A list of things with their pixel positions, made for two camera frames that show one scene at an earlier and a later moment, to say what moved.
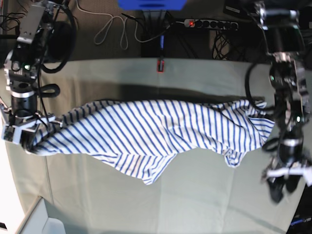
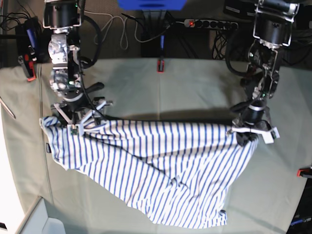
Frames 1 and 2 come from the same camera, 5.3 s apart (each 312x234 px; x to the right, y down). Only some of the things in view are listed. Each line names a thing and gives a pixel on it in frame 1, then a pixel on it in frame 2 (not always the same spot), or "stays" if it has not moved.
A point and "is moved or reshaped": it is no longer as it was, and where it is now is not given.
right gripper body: x=286 y=161 to x=255 y=117
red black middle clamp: x=160 y=66 stays
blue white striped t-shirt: x=145 y=136 is moved or reshaped
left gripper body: x=13 y=126 to x=78 y=109
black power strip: x=211 y=24 stays
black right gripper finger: x=276 y=185 to x=243 y=137
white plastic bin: x=38 y=222 stays
